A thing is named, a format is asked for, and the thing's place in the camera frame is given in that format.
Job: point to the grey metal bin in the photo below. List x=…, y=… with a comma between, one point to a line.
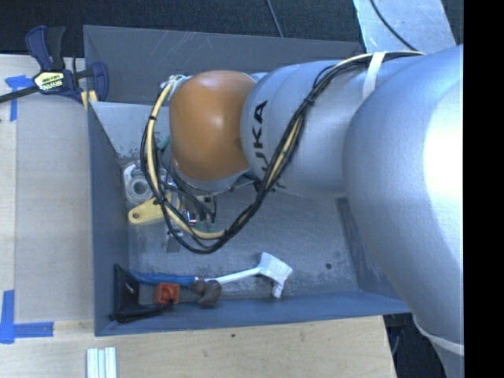
x=275, y=230

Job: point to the brown lumpy toy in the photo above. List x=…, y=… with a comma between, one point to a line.
x=208, y=291

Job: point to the pale wood board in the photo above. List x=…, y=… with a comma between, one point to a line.
x=51, y=211

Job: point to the yellow plastic piece with hole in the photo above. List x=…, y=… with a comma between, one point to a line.
x=143, y=212

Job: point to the orange-red square block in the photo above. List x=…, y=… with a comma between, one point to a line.
x=166, y=293

